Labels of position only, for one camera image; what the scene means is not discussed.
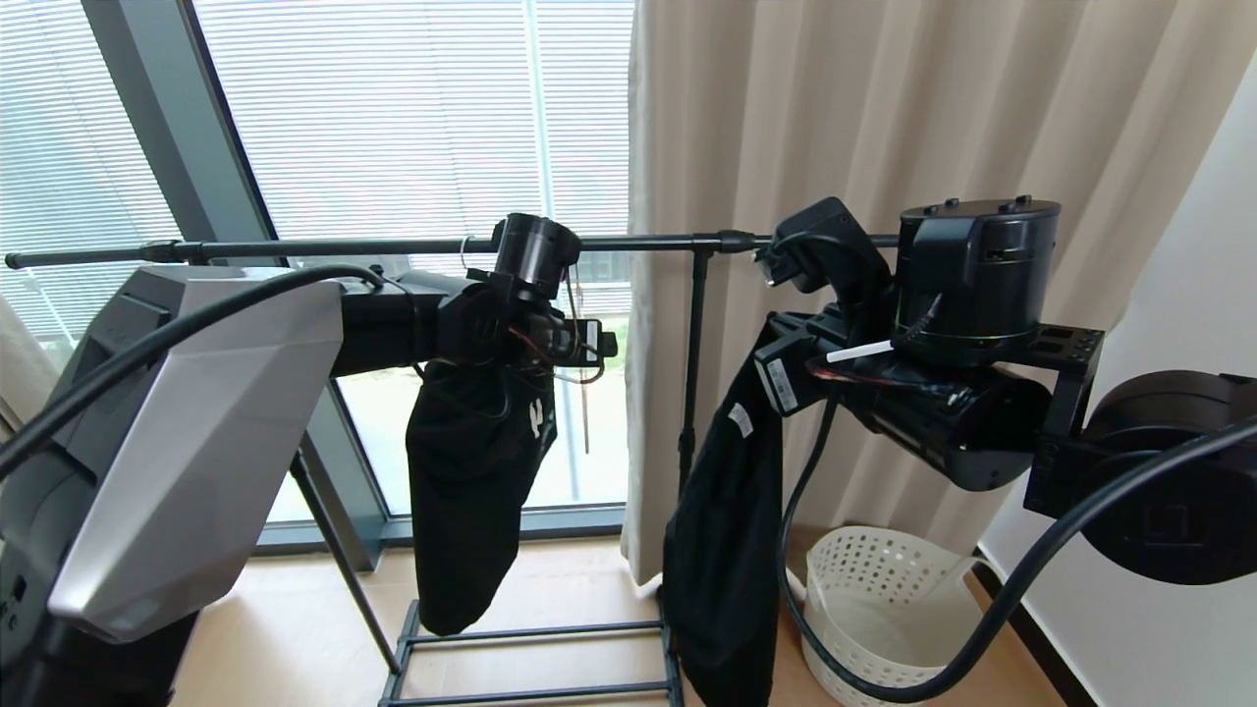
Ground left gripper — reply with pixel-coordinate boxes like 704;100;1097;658
460;290;620;372

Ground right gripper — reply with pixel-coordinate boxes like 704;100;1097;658
754;329;1053;492

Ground black knitted shorts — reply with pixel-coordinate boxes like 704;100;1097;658
406;273;560;637

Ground black garment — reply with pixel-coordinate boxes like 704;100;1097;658
663;319;788;707

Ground white laundry basket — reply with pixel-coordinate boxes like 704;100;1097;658
800;525;1012;707

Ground black clothes rack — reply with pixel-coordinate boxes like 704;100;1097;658
5;231;901;707

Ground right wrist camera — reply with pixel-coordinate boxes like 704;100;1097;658
754;196;894;321

